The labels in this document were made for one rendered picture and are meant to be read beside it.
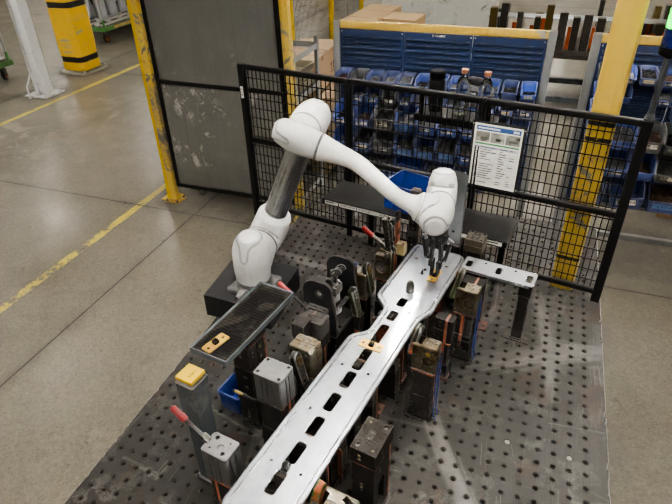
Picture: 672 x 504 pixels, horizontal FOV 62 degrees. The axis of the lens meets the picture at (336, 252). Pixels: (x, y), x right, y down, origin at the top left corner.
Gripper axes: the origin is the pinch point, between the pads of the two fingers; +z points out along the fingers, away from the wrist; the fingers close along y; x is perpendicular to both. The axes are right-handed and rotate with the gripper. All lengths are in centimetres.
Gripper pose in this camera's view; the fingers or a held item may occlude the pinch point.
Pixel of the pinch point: (435, 267)
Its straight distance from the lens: 220.5
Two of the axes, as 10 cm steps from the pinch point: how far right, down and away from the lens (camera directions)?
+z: 0.2, 8.3, 5.6
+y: 8.8, 2.5, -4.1
